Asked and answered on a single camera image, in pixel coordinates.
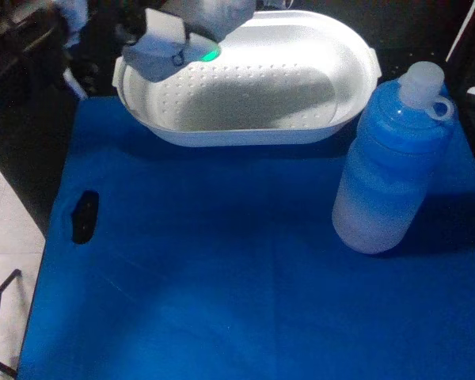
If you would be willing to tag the blue translucent water bottle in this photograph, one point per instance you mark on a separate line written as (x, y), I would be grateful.
(384, 178)

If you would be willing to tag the blue table cloth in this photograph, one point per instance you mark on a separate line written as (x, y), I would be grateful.
(221, 257)

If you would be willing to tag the white perforated plastic basin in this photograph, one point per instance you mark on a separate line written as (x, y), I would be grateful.
(261, 91)

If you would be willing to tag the black tripod stand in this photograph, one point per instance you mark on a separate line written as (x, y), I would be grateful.
(4, 289)

